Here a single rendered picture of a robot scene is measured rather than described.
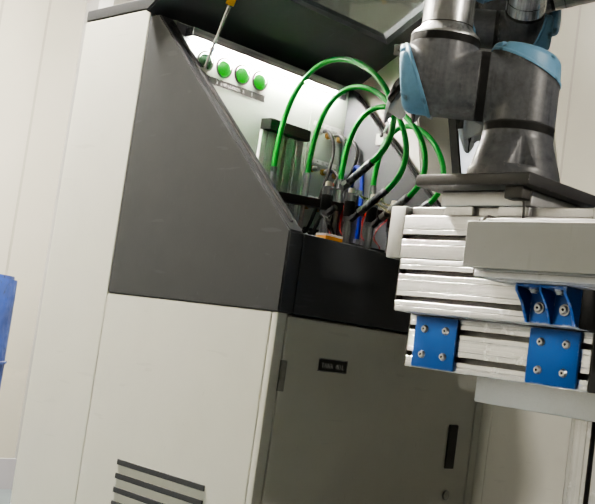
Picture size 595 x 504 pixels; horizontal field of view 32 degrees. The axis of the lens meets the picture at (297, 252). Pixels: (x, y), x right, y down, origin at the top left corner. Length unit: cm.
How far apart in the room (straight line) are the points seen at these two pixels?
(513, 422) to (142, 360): 93
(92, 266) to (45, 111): 194
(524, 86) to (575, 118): 250
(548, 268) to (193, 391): 95
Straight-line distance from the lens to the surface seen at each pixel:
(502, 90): 174
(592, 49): 429
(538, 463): 278
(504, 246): 152
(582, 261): 145
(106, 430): 242
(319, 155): 285
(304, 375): 209
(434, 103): 176
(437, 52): 175
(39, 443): 265
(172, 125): 239
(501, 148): 172
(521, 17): 208
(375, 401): 225
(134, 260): 240
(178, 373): 223
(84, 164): 265
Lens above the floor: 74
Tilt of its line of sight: 5 degrees up
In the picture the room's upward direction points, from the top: 8 degrees clockwise
